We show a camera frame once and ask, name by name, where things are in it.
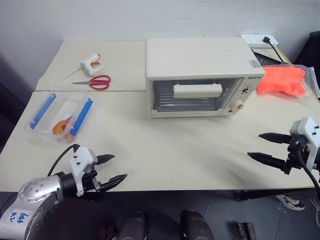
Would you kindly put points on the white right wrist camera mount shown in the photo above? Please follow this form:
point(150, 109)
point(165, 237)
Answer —
point(308, 132)

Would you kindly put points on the orange object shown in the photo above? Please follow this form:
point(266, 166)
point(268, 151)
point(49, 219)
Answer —
point(61, 126)

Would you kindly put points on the clear bag of orange items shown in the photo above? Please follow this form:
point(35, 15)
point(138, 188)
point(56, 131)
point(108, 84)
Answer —
point(280, 80)

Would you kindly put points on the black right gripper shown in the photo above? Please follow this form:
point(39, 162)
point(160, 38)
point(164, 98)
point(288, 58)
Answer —
point(297, 155)

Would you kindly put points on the white and black shoe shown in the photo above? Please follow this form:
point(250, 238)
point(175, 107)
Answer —
point(291, 202)

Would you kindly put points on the cream toaster oven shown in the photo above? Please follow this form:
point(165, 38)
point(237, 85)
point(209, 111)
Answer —
point(197, 57)

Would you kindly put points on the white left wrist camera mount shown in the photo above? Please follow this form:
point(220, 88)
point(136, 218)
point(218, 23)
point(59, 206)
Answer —
point(81, 157)

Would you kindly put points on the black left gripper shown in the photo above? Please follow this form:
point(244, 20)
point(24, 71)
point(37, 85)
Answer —
point(90, 182)

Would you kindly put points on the black chair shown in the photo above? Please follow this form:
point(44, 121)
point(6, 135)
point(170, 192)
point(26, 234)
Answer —
point(308, 48)

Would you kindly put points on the clear container with blue clips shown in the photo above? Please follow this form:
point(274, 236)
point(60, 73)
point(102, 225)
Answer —
point(47, 125)

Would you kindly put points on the dark rounded shape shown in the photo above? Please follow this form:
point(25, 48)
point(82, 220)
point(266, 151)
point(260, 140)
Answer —
point(196, 225)

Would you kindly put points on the white power strip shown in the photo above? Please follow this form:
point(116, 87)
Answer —
point(253, 39)

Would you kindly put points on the glass oven door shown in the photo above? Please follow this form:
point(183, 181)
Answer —
point(195, 103)

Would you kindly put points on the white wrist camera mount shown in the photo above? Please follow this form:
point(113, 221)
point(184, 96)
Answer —
point(308, 132)
point(81, 157)

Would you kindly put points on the white glue gun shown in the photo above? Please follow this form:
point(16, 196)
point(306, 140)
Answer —
point(87, 65)

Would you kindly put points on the black table frame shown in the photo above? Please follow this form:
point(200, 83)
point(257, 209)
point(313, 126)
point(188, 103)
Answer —
point(275, 193)

